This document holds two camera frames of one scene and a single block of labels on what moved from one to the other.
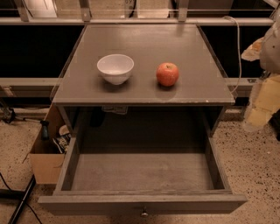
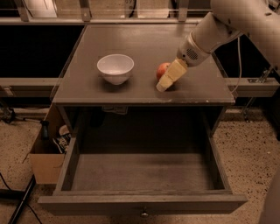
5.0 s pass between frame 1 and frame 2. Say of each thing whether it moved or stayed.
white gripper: moved
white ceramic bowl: stayed
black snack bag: stayed
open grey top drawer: stayed
